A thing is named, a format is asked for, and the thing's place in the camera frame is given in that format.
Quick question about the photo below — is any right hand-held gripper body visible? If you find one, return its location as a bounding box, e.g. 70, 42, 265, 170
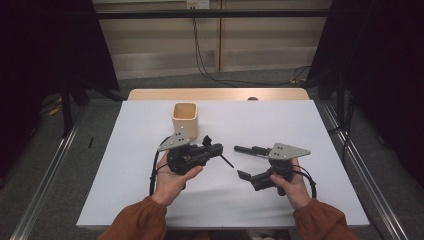
250, 142, 312, 196

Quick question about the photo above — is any wooden table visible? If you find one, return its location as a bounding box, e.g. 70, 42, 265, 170
127, 87, 311, 102

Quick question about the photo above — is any black wall cable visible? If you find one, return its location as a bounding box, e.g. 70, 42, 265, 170
191, 18, 312, 88

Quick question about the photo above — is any white table mat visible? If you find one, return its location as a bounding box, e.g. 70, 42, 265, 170
76, 99, 370, 229

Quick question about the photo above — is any black horizontal bar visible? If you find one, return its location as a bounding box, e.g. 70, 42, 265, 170
95, 9, 331, 19

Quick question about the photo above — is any beige square cup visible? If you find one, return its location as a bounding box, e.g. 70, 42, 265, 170
171, 102, 199, 140

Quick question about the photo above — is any hand-held gripper cable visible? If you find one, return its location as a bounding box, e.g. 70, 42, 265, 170
293, 164, 317, 200
148, 136, 172, 197

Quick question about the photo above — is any black metal stand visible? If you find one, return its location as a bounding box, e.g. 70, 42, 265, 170
59, 79, 75, 139

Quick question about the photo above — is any left hand-held gripper cable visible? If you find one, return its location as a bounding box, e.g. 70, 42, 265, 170
148, 136, 172, 197

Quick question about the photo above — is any black curtain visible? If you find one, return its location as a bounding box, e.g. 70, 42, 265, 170
306, 0, 424, 188
0, 0, 120, 181

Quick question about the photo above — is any right hand-held gripper cable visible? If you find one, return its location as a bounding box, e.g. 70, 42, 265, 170
293, 164, 317, 200

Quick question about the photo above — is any person's left hand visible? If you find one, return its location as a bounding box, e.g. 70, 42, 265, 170
151, 152, 204, 207

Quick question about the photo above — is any white wall socket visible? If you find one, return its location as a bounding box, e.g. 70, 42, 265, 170
186, 0, 210, 10

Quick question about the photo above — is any person's right hand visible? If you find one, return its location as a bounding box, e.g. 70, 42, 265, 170
269, 158, 313, 211

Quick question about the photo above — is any thin black makeup brush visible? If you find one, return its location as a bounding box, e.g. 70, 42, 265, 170
219, 154, 235, 169

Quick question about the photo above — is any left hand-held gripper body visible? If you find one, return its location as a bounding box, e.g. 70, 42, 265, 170
158, 131, 224, 176

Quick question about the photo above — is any metal floor rail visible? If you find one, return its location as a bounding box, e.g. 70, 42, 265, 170
319, 101, 409, 240
9, 106, 88, 240

